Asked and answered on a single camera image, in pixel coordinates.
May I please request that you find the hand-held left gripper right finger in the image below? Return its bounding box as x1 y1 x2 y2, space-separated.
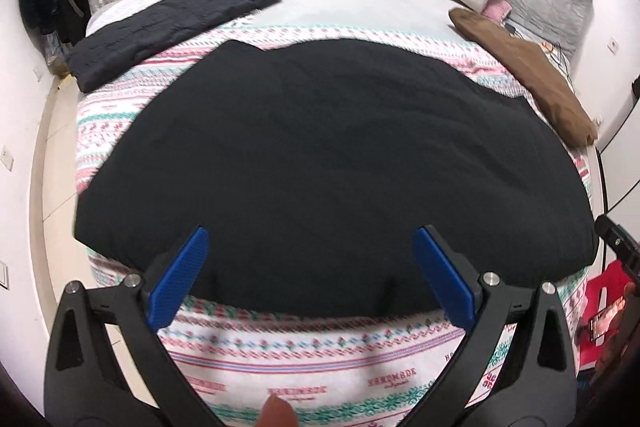
400 225 578 427

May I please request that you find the person's right hand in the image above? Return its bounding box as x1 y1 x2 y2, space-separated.
599 282 640 373

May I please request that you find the large black coat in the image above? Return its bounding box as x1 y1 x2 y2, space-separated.
74 38 598 315

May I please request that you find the striped patterned blanket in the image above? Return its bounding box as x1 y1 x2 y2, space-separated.
75 22 601 427

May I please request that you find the pink patterned cloth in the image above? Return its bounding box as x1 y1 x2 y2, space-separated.
482 0 513 24

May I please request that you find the black cable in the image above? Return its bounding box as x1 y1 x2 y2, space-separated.
502 23 573 78

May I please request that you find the red plastic object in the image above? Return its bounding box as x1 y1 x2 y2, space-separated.
575 257 632 360

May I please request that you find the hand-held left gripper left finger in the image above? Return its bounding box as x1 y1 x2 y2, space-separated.
42 227 221 427

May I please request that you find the black quilted garment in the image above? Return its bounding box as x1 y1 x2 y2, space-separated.
67 0 284 92

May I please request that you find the plain light bedsheet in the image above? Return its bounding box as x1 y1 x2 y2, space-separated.
85 0 496 58

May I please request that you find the brown garment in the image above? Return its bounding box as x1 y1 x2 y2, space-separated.
448 8 598 146

